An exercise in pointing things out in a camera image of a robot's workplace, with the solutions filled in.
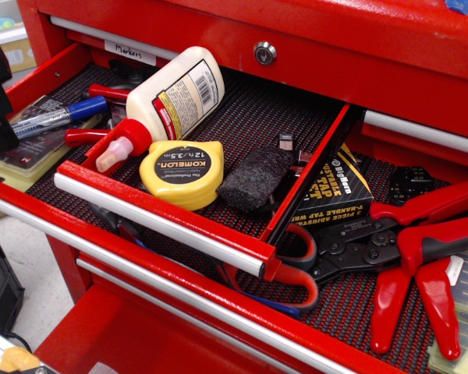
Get red handled pliers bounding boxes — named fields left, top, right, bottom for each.
left=370, top=257, right=462, bottom=361

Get white glue bottle red cap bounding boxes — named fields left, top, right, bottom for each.
left=96, top=46, right=225, bottom=172

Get small black usb dongle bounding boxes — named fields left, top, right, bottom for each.
left=278, top=132, right=294, bottom=151

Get red handled scissors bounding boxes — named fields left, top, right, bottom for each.
left=215, top=224, right=318, bottom=319

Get cardboard box on shelf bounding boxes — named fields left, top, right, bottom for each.
left=1, top=37, right=37, bottom=72

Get red lower wide drawer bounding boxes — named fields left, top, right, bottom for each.
left=0, top=41, right=468, bottom=374

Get red black crimping tool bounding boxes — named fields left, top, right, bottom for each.
left=309, top=181, right=468, bottom=284

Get blue dry erase marker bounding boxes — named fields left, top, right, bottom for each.
left=12, top=96, right=108, bottom=139

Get red tool cabinet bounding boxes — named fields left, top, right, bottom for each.
left=16, top=0, right=468, bottom=374

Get black foam block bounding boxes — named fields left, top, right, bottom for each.
left=216, top=147, right=293, bottom=213

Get drill bit set case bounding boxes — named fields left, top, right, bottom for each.
left=0, top=95, right=108, bottom=192

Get black yellow tap wrench box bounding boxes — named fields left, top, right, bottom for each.
left=292, top=144, right=374, bottom=229

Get silver cabinet lock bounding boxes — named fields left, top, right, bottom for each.
left=253, top=41, right=278, bottom=65

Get yellow Komelon tape measure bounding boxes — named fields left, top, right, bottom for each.
left=139, top=140, right=224, bottom=211

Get clear plastic bit case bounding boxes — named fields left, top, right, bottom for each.
left=428, top=251, right=468, bottom=373

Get black cable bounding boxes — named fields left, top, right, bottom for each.
left=3, top=330, right=34, bottom=354

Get red handled tool at back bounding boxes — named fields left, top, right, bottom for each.
left=64, top=84, right=129, bottom=147

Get red upper sliding drawer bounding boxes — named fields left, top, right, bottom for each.
left=53, top=58, right=352, bottom=282

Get white Markers label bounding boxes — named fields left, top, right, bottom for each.
left=104, top=41, right=157, bottom=65

